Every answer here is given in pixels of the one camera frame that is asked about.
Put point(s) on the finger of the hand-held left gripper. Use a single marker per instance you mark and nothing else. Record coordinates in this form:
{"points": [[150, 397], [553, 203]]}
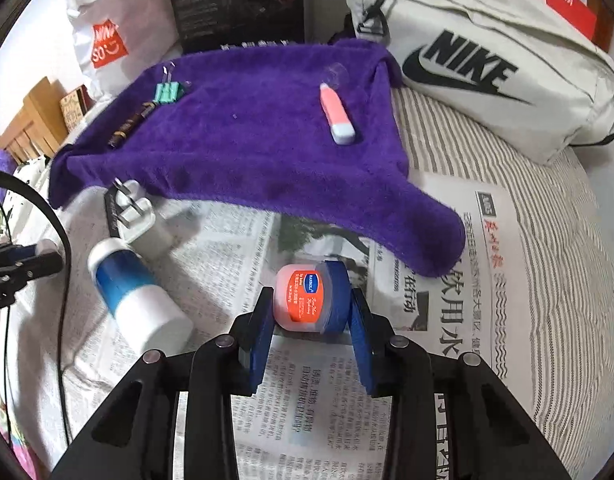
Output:
{"points": [[37, 266], [12, 251]]}

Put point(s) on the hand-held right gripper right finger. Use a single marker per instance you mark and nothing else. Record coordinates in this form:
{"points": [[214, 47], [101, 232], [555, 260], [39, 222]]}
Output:
{"points": [[362, 340]]}

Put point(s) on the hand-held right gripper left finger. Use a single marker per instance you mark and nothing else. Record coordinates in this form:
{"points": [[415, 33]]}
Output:
{"points": [[259, 340]]}

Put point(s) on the orange lip balm jar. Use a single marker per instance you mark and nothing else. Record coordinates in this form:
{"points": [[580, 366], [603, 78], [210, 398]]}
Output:
{"points": [[302, 300]]}

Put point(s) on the black stick with silver script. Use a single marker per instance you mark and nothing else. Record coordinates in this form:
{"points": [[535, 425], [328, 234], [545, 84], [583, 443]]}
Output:
{"points": [[111, 215]]}

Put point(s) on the blue white bottle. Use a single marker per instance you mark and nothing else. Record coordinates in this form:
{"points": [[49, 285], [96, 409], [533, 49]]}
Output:
{"points": [[137, 305]]}

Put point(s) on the white wall charger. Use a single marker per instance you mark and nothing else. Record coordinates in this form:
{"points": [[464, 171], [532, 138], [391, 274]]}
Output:
{"points": [[147, 230]]}

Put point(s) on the black gold tube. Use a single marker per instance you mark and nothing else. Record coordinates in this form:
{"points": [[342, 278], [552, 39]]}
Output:
{"points": [[129, 127]]}

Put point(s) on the purple towel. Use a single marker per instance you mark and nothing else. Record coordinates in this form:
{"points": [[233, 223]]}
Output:
{"points": [[262, 150]]}

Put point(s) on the green binder clip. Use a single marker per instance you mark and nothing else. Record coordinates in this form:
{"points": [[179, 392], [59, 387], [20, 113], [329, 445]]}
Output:
{"points": [[173, 92], [163, 95]]}

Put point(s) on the pink tube with clear cap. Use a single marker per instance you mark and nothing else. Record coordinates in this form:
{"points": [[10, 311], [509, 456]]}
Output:
{"points": [[337, 115]]}

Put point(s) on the white dotted cloth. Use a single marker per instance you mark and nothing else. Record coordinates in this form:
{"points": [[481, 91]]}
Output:
{"points": [[22, 180]]}

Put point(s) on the newspaper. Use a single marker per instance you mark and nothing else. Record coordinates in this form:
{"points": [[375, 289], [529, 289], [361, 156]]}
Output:
{"points": [[307, 410]]}

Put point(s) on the wooden headboard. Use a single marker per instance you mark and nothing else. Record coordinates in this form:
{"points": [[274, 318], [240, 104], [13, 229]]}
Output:
{"points": [[32, 120]]}

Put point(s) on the pink cloth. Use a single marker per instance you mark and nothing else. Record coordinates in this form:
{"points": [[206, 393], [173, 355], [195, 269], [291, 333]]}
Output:
{"points": [[17, 445]]}

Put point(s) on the patterned book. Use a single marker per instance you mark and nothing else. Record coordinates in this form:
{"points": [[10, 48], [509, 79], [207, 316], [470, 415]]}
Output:
{"points": [[74, 107]]}

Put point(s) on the white plastic shopping bag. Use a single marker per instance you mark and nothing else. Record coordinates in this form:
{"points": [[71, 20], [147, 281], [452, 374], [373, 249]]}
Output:
{"points": [[97, 10]]}

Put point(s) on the grey waist bag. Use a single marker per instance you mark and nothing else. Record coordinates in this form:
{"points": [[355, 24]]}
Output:
{"points": [[512, 110]]}

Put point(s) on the black headset box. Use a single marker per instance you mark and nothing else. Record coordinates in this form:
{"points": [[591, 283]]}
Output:
{"points": [[227, 5]]}

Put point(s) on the brown curved wooden frame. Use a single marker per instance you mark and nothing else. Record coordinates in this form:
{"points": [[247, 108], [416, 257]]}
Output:
{"points": [[606, 25]]}

